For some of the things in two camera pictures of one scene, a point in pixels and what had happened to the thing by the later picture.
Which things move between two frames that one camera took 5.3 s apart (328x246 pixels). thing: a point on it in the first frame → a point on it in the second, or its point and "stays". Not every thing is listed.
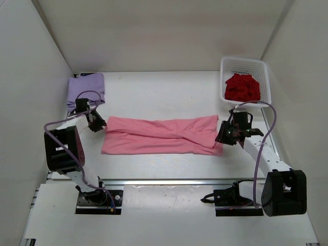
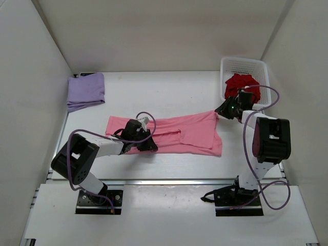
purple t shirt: (90, 86) stays
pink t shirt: (192, 136) stays
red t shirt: (242, 87) stays
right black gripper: (221, 137) → (224, 110)
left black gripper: (101, 122) → (149, 144)
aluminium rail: (168, 182) stays
